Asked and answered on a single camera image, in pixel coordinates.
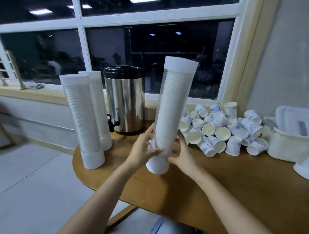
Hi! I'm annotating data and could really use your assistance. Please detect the person's left forearm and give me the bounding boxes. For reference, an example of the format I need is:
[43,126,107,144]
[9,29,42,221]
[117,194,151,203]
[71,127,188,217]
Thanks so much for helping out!
[58,161,141,234]

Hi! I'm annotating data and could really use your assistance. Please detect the person's right forearm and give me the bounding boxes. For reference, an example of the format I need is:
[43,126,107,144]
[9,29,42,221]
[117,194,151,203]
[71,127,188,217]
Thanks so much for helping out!
[186,166,273,234]

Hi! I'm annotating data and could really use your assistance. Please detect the person's blue jeans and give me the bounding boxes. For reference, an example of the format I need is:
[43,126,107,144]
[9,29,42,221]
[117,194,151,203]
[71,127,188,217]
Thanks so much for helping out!
[151,217,194,234]

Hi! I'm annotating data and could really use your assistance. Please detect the person's left hand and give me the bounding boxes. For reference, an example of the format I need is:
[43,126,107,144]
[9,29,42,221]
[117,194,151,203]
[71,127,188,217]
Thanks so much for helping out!
[126,123,165,169]

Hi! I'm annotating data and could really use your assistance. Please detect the wooden table leg frame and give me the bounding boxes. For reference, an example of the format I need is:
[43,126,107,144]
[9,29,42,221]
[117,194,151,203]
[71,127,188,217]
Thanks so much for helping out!
[104,204,139,231]

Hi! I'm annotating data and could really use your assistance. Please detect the nested stack of paper cups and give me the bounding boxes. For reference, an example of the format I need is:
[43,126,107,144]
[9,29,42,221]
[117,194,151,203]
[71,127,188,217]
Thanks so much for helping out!
[293,157,309,180]
[152,72,195,157]
[64,86,101,154]
[89,79,111,140]

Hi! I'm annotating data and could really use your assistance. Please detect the stainless steel water dispenser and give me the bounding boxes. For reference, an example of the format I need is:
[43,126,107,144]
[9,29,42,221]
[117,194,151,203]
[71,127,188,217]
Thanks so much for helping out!
[103,65,145,136]

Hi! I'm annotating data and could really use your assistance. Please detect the translucent plastic box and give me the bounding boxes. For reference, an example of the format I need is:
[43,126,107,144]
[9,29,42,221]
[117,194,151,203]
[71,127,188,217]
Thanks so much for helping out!
[263,116,309,164]

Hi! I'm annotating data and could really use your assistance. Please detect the pile of paper cups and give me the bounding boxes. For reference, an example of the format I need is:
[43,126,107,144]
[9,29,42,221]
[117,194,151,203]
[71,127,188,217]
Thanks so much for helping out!
[179,101,269,158]

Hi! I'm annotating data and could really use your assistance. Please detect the white plastic lid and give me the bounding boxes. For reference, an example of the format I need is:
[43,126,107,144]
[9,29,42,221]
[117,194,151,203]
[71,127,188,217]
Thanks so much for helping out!
[275,105,309,137]

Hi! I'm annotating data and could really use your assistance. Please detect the person's right hand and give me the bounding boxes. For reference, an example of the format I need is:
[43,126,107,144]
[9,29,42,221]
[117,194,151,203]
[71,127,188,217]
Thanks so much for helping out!
[168,132,200,176]

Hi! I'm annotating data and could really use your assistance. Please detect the white framed window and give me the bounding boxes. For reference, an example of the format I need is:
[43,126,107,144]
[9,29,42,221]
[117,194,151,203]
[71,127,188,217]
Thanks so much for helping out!
[0,0,278,109]

